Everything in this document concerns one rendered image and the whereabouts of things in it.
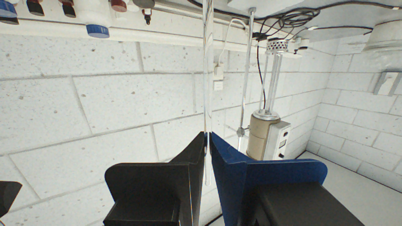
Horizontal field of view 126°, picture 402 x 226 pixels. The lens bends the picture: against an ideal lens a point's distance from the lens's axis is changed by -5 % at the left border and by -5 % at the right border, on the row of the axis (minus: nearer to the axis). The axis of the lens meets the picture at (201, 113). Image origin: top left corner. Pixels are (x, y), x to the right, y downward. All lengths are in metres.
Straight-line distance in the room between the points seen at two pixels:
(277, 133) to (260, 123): 0.06
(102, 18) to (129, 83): 0.22
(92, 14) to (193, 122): 0.53
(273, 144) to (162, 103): 0.48
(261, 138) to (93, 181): 0.72
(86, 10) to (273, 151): 0.65
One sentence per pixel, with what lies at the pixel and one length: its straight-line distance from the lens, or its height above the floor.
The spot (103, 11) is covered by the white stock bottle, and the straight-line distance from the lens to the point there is 0.43.
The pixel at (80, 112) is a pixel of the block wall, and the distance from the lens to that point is 0.58.
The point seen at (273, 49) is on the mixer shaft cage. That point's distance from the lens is 0.45.
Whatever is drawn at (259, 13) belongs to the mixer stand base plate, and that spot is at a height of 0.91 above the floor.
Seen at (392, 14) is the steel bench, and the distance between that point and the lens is 0.98.
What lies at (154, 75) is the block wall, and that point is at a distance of 0.54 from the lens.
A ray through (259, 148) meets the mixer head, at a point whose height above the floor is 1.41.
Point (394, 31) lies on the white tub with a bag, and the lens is 1.08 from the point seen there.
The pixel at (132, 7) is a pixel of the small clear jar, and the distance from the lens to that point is 0.49.
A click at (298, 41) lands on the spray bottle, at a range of 1.13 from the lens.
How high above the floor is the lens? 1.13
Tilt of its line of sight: 19 degrees up
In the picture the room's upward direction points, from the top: 179 degrees clockwise
